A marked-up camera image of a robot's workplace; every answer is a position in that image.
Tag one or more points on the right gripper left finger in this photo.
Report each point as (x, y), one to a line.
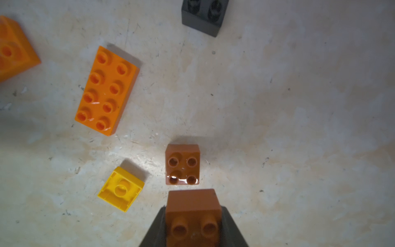
(156, 234)

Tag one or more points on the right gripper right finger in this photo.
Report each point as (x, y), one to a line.
(230, 235)

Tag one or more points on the brown brick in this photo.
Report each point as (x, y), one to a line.
(193, 218)
(182, 162)

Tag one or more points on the yellow square brick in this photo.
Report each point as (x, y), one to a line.
(121, 189)

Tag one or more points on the orange long brick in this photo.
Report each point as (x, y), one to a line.
(107, 91)
(17, 54)

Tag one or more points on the black square brick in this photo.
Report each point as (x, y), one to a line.
(204, 15)

